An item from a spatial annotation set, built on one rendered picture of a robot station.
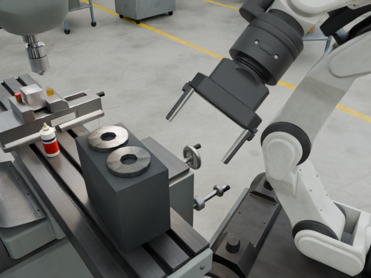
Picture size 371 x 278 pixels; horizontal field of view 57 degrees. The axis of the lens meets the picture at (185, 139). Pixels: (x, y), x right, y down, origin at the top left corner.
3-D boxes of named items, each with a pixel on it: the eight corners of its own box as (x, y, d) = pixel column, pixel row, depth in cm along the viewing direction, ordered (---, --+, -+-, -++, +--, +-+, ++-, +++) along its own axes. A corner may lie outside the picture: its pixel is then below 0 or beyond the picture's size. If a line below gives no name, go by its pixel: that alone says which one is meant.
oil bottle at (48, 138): (56, 147, 106) (48, 117, 100) (62, 153, 104) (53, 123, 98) (43, 152, 104) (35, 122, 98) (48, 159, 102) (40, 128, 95)
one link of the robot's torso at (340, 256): (366, 238, 117) (378, 211, 110) (356, 283, 103) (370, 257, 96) (306, 214, 126) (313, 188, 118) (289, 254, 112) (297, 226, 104)
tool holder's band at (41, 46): (22, 48, 86) (21, 44, 86) (39, 43, 89) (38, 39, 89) (31, 52, 84) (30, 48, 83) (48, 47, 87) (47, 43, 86)
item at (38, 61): (28, 69, 90) (22, 48, 86) (44, 64, 93) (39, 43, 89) (37, 74, 87) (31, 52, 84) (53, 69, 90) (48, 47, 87)
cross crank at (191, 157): (190, 157, 160) (191, 137, 153) (207, 170, 153) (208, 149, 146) (163, 171, 152) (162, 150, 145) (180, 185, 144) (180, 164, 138)
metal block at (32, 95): (40, 99, 114) (35, 83, 111) (47, 106, 111) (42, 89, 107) (24, 104, 112) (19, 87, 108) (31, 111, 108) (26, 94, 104)
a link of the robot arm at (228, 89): (248, 134, 56) (292, 77, 56) (259, 134, 47) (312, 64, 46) (187, 89, 57) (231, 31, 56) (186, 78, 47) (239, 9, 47)
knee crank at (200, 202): (223, 185, 158) (224, 175, 154) (233, 192, 154) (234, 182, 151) (187, 207, 146) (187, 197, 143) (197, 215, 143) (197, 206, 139)
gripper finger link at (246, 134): (222, 161, 50) (248, 128, 50) (220, 160, 53) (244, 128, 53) (231, 168, 50) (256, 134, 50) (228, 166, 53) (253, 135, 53)
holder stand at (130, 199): (128, 177, 95) (120, 116, 83) (171, 229, 80) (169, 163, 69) (87, 195, 89) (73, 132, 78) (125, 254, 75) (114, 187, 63)
